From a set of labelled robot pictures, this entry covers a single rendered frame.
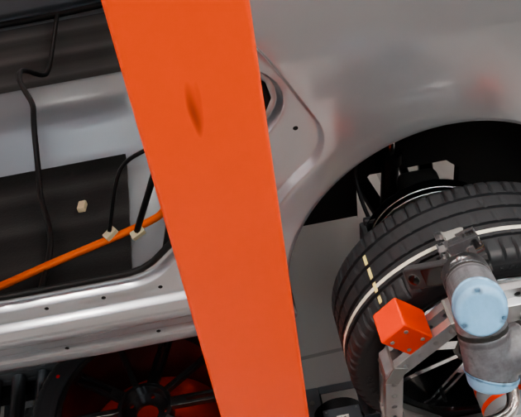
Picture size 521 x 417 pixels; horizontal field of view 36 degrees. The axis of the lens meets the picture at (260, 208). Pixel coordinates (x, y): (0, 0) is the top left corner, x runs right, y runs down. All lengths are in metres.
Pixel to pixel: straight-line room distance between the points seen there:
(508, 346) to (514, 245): 0.33
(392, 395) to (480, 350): 0.46
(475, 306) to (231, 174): 0.54
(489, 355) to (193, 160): 0.67
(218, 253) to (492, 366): 0.56
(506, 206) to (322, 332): 1.37
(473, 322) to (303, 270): 1.89
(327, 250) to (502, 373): 1.91
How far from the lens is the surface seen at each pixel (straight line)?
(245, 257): 1.18
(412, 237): 1.80
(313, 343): 3.03
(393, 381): 1.81
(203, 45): 0.95
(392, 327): 1.68
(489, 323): 1.42
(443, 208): 1.82
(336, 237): 3.37
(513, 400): 1.72
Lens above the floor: 2.46
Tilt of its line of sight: 44 degrees down
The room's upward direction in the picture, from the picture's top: 9 degrees counter-clockwise
